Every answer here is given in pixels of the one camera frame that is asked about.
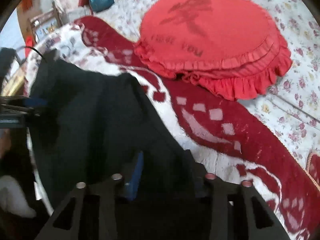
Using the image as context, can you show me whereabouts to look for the black pants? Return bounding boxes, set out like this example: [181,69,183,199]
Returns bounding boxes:
[30,51,206,239]

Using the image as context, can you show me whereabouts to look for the red white floral blanket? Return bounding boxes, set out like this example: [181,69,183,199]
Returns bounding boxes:
[25,16,319,239]

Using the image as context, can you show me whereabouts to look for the wooden chair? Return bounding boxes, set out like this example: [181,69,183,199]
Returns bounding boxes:
[29,2,62,44]

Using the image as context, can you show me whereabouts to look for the floral bed sheet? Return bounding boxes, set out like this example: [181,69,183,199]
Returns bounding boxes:
[96,0,320,170]

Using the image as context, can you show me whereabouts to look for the red heart ruffled pillow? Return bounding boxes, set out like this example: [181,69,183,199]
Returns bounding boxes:
[135,0,292,101]

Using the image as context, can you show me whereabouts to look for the black cable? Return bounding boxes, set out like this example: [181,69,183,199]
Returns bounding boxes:
[23,45,48,63]

